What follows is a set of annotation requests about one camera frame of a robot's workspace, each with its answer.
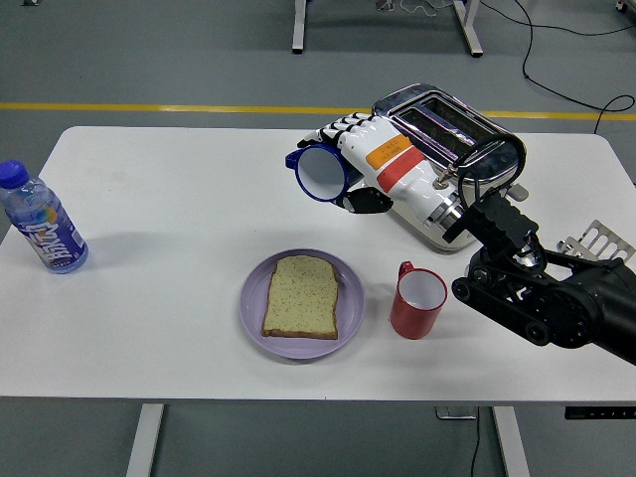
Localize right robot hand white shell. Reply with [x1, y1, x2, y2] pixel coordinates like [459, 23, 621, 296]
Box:
[296, 111, 456, 223]

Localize blue enamel cup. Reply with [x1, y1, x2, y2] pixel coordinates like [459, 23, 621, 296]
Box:
[284, 143, 357, 204]

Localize red enamel cup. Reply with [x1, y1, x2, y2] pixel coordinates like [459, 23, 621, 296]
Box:
[389, 259, 448, 341]

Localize slice of toast bread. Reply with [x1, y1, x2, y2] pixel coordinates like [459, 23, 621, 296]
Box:
[260, 254, 340, 341]

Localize cream and chrome toaster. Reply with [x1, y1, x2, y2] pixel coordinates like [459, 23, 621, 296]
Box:
[371, 82, 530, 255]

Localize purple round plate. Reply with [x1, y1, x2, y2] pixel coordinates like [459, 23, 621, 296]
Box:
[238, 247, 367, 361]

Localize white background table leg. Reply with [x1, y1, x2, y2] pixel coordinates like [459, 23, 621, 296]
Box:
[290, 0, 308, 56]
[451, 0, 485, 58]

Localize metal toast rack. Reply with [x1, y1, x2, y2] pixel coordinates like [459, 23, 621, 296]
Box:
[556, 220, 636, 262]

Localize yellow floor tape line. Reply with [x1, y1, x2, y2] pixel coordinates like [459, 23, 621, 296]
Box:
[0, 101, 636, 122]

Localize black table control panel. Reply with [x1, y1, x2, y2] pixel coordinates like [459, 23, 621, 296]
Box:
[563, 405, 636, 421]

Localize plastic bottle with blue label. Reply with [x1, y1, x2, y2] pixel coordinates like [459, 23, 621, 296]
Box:
[0, 159, 89, 275]

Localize thick black floor cable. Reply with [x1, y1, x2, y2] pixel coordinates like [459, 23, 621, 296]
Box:
[513, 0, 636, 135]

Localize thin black floor cable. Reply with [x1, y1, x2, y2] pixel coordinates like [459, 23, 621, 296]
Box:
[479, 0, 636, 37]

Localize grey bracket under table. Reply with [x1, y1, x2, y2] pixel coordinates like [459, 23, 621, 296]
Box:
[435, 405, 478, 421]

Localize black cable under table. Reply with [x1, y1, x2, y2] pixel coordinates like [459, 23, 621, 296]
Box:
[469, 419, 483, 477]

